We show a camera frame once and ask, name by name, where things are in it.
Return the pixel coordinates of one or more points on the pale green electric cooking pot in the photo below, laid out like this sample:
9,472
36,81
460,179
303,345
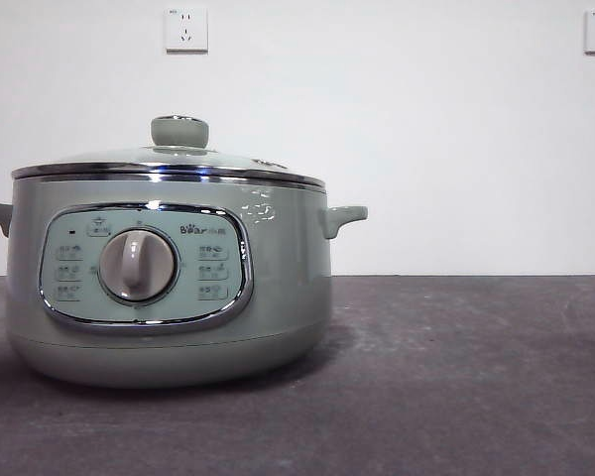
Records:
287,277

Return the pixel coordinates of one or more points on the glass lid with green knob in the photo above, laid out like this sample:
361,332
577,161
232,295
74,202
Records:
178,131

